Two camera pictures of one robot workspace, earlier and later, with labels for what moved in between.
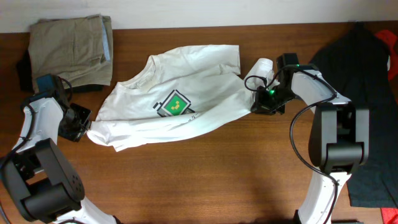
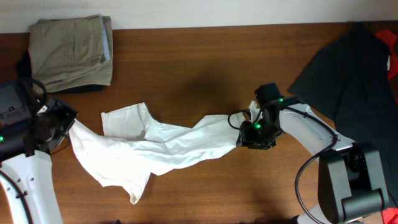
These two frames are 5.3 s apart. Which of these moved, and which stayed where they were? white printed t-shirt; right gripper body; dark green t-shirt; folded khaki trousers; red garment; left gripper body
Moved: right gripper body; white printed t-shirt; left gripper body
Stayed: red garment; dark green t-shirt; folded khaki trousers
